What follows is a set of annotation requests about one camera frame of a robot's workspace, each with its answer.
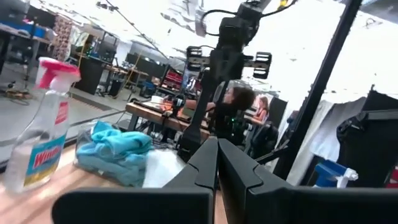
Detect black office chair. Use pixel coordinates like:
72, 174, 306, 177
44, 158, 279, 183
251, 123, 280, 160

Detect black bag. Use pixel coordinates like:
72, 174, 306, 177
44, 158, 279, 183
335, 89, 398, 189

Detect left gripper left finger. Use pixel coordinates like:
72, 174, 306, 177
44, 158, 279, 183
51, 136, 220, 224

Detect person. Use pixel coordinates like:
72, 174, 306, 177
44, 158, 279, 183
213, 86, 256, 147
248, 95, 270, 126

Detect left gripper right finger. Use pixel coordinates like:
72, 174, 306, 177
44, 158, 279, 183
218, 138, 398, 224

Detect clear plastic basket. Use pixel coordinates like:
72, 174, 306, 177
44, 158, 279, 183
73, 119, 187, 189

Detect black bin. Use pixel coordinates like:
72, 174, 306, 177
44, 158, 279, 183
75, 57, 106, 96

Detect wooden desk black legs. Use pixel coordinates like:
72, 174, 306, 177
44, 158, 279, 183
125, 101, 213, 142

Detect white cloth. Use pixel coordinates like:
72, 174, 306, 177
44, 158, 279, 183
285, 96, 368, 187

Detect Windex bottle red trigger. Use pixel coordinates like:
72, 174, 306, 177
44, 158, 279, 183
4, 57, 81, 194

